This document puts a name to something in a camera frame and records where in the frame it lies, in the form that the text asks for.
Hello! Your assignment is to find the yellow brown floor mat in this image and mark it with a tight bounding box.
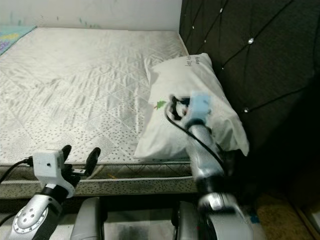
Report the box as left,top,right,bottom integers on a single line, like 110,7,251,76
252,192,320,240

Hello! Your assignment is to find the black tufted headboard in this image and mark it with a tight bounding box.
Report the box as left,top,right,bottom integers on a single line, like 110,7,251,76
179,0,320,191

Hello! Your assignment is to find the teal blanket with colourful shapes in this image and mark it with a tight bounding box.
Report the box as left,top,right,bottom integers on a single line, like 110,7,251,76
0,25,37,55

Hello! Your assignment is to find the grey left robot leg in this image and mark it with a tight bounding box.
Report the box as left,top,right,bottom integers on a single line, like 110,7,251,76
70,197,106,240

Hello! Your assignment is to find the grey quilted mattress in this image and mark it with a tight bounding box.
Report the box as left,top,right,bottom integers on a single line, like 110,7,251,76
0,26,226,198

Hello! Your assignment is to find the grey robot leg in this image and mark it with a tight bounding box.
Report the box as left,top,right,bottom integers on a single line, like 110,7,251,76
172,200,206,240
70,197,106,240

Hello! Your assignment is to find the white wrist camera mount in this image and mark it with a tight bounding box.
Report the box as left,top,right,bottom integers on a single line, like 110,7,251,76
182,92,213,126
32,150,69,189

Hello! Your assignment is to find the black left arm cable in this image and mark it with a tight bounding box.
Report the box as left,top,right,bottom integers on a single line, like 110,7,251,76
0,157,36,184

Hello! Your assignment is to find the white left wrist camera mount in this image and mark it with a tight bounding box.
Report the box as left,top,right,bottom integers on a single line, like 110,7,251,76
32,150,69,189

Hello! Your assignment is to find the grey right robot leg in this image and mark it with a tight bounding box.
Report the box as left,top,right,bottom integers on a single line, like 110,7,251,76
172,200,206,240

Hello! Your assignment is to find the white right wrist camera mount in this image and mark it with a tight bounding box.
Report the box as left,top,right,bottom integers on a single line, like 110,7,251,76
182,92,213,126

